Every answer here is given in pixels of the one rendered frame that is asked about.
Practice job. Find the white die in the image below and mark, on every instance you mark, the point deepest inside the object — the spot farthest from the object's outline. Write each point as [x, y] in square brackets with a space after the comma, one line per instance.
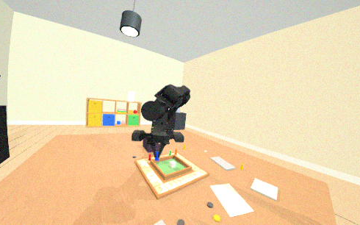
[172, 164]

